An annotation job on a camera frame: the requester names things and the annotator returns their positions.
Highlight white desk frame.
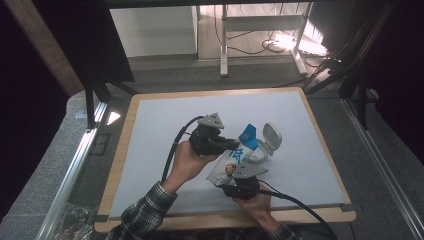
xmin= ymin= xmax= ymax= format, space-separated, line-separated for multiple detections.
xmin=219 ymin=2 xmax=314 ymax=78

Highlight clear plastic bag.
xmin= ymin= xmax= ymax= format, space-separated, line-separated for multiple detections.
xmin=51 ymin=202 xmax=98 ymax=240

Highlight aluminium rail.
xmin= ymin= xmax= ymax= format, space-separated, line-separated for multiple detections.
xmin=340 ymin=97 xmax=424 ymax=240
xmin=35 ymin=101 xmax=108 ymax=240

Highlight white cabinet panel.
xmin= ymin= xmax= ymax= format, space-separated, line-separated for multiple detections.
xmin=109 ymin=5 xmax=200 ymax=58

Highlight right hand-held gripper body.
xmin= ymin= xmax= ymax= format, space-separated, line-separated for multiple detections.
xmin=220 ymin=162 xmax=269 ymax=202

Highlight wooden beam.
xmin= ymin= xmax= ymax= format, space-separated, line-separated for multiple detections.
xmin=3 ymin=0 xmax=85 ymax=98

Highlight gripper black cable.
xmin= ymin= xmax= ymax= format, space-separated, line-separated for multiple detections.
xmin=161 ymin=115 xmax=205 ymax=184
xmin=258 ymin=179 xmax=338 ymax=240

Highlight white table mat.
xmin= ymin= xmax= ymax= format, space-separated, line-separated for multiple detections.
xmin=109 ymin=91 xmax=346 ymax=220

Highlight white lidded jar with handle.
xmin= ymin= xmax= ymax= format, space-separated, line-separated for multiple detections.
xmin=245 ymin=122 xmax=283 ymax=166

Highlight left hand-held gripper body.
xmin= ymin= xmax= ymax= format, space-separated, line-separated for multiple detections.
xmin=188 ymin=112 xmax=228 ymax=157

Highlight black tripod stands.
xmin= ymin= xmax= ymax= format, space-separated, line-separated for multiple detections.
xmin=303 ymin=0 xmax=398 ymax=132

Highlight person's right hand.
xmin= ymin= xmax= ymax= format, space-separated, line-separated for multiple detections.
xmin=232 ymin=183 xmax=282 ymax=235

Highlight person's left hand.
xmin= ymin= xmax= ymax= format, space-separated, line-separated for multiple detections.
xmin=161 ymin=139 xmax=222 ymax=195

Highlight black stand leg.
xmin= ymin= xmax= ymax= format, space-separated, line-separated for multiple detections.
xmin=83 ymin=78 xmax=112 ymax=130

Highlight dark curtain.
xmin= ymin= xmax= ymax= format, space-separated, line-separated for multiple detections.
xmin=33 ymin=0 xmax=136 ymax=85

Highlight black floor cables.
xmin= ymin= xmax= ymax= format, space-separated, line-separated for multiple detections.
xmin=213 ymin=3 xmax=304 ymax=57

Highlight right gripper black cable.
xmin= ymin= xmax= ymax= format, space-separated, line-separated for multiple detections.
xmin=258 ymin=179 xmax=338 ymax=240

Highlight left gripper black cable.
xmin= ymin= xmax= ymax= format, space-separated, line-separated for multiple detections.
xmin=161 ymin=115 xmax=205 ymax=184

